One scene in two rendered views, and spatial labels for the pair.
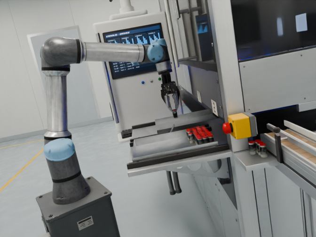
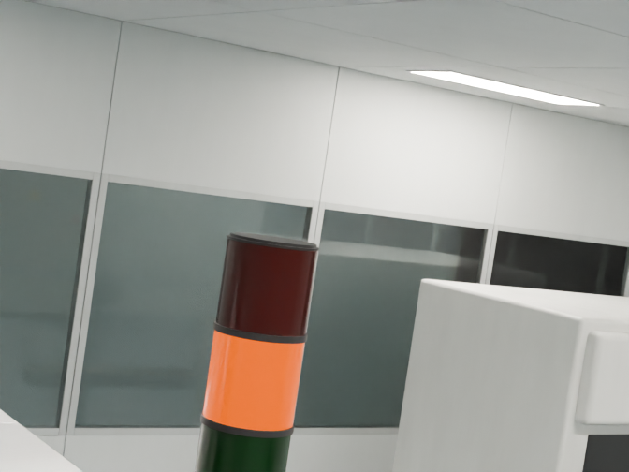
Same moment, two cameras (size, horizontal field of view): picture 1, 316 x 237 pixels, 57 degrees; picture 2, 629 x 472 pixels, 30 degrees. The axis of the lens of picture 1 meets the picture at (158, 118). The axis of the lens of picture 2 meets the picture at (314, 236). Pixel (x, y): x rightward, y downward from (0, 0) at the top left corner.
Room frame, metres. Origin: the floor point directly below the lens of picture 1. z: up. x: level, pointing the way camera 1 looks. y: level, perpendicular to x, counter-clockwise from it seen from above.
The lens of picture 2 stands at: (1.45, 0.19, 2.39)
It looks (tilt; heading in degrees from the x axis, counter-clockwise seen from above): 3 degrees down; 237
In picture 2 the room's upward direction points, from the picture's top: 8 degrees clockwise
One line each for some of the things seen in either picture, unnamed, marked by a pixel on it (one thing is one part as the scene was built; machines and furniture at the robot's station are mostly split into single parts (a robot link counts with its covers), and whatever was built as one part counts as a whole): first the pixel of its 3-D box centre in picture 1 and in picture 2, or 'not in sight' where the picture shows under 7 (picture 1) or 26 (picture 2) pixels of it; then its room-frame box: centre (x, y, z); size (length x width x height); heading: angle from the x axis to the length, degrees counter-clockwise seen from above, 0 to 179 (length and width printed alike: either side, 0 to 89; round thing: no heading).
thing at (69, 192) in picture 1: (68, 184); not in sight; (1.13, 0.41, 0.84); 0.15 x 0.15 x 0.10
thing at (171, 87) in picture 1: (167, 82); not in sight; (1.47, -0.08, 1.14); 0.09 x 0.08 x 0.12; 178
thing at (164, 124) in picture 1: (186, 121); not in sight; (1.56, -0.15, 0.90); 0.34 x 0.26 x 0.04; 91
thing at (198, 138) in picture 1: (196, 137); not in sight; (1.22, -0.15, 0.90); 0.18 x 0.02 x 0.05; 0
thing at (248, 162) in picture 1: (258, 158); not in sight; (0.96, -0.32, 0.87); 0.14 x 0.13 x 0.02; 91
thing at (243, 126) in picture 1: (241, 125); not in sight; (0.97, -0.28, 1.00); 0.08 x 0.07 x 0.07; 91
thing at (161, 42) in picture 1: (159, 51); not in sight; (1.47, -0.07, 1.30); 0.09 x 0.08 x 0.11; 112
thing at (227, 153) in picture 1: (178, 137); not in sight; (1.39, -0.08, 0.87); 0.70 x 0.48 x 0.02; 1
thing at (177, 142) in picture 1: (172, 144); not in sight; (1.22, -0.04, 0.90); 0.34 x 0.26 x 0.04; 91
